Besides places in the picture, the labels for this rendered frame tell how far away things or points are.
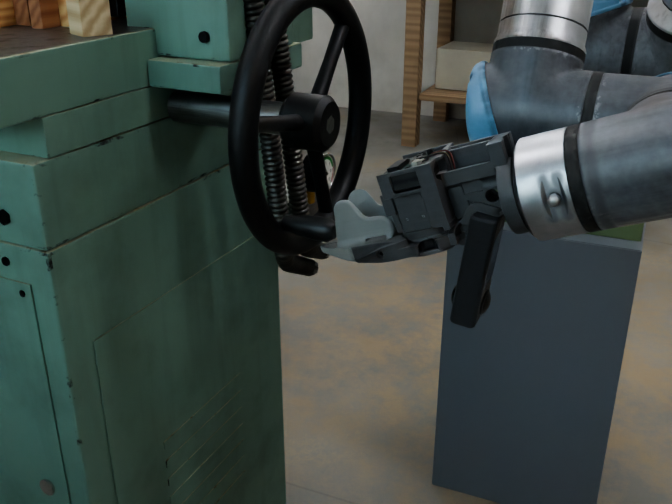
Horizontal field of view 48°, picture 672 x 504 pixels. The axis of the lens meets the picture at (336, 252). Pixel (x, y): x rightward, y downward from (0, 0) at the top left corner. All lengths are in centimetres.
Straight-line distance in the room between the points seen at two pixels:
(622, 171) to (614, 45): 64
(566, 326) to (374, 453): 53
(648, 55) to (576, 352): 48
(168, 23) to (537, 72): 39
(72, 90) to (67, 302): 21
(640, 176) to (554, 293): 68
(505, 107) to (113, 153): 41
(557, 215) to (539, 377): 75
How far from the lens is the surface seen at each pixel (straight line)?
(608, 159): 61
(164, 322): 96
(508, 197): 64
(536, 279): 127
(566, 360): 133
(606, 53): 124
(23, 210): 79
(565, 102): 73
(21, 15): 94
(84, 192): 82
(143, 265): 91
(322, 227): 75
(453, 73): 372
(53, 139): 78
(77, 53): 79
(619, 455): 171
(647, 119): 62
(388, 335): 201
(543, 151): 63
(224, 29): 83
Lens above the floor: 101
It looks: 24 degrees down
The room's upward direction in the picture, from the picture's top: straight up
